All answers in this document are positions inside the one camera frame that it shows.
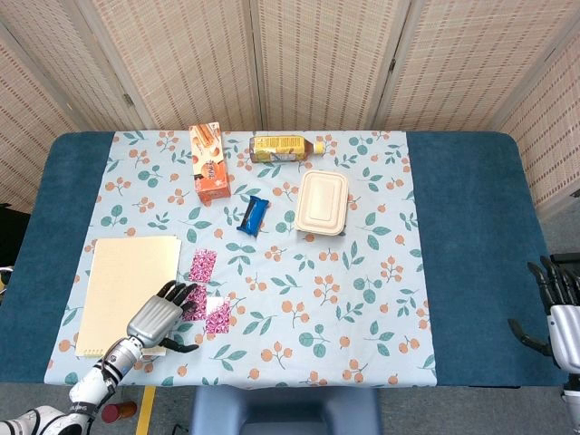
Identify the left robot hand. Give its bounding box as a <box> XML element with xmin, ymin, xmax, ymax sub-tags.
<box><xmin>126</xmin><ymin>279</ymin><xmax>200</xmax><ymax>354</ymax></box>

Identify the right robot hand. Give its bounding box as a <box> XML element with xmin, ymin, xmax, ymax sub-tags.
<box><xmin>507</xmin><ymin>256</ymin><xmax>580</xmax><ymax>375</ymax></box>

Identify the cream notebook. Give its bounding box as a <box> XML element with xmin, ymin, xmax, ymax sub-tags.
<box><xmin>74</xmin><ymin>234</ymin><xmax>183</xmax><ymax>360</ymax></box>

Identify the black device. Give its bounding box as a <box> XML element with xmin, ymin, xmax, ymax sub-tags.
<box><xmin>549</xmin><ymin>252</ymin><xmax>580</xmax><ymax>273</ymax></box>

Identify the yellow floor tape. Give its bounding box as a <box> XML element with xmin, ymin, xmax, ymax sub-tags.
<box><xmin>135</xmin><ymin>386</ymin><xmax>157</xmax><ymax>435</ymax></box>

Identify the red bottle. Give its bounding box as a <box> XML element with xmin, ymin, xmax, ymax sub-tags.
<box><xmin>101</xmin><ymin>401</ymin><xmax>138</xmax><ymax>425</ymax></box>

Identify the blue table cover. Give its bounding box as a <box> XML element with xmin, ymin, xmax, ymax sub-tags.
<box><xmin>0</xmin><ymin>130</ymin><xmax>575</xmax><ymax>391</ymax></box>

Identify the blue snack packet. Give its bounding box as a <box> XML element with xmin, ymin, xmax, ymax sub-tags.
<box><xmin>236</xmin><ymin>194</ymin><xmax>271</xmax><ymax>237</ymax></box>

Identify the floral tablecloth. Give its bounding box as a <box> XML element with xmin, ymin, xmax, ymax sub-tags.
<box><xmin>43</xmin><ymin>130</ymin><xmax>439</xmax><ymax>390</ymax></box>

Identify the orange biscuit box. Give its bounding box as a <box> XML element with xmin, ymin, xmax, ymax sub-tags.
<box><xmin>188</xmin><ymin>121</ymin><xmax>232</xmax><ymax>203</ymax></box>

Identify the black case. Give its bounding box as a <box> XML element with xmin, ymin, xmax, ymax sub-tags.
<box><xmin>0</xmin><ymin>206</ymin><xmax>32</xmax><ymax>269</ymax></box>

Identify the woven folding screen panel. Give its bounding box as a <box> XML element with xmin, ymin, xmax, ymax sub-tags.
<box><xmin>0</xmin><ymin>0</ymin><xmax>158</xmax><ymax>132</ymax></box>
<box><xmin>493</xmin><ymin>31</ymin><xmax>580</xmax><ymax>221</ymax></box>
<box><xmin>74</xmin><ymin>0</ymin><xmax>265</xmax><ymax>132</ymax></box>
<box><xmin>0</xmin><ymin>24</ymin><xmax>78</xmax><ymax>214</ymax></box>
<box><xmin>249</xmin><ymin>0</ymin><xmax>414</xmax><ymax>132</ymax></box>
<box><xmin>370</xmin><ymin>0</ymin><xmax>580</xmax><ymax>133</ymax></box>

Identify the beige lidded lunch box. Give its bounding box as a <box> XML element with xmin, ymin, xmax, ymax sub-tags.
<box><xmin>294</xmin><ymin>169</ymin><xmax>350</xmax><ymax>237</ymax></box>

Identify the yellow label tea bottle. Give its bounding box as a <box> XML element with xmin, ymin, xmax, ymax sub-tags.
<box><xmin>247</xmin><ymin>134</ymin><xmax>326</xmax><ymax>164</ymax></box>

